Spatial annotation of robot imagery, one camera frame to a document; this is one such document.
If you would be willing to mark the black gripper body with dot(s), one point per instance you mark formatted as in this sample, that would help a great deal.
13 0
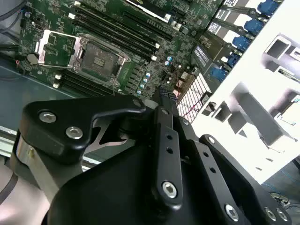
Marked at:
105 199

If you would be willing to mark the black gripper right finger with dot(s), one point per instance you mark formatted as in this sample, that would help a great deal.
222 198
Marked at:
209 161

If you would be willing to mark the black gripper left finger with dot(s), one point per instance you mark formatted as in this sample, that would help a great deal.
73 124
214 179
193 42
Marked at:
70 110

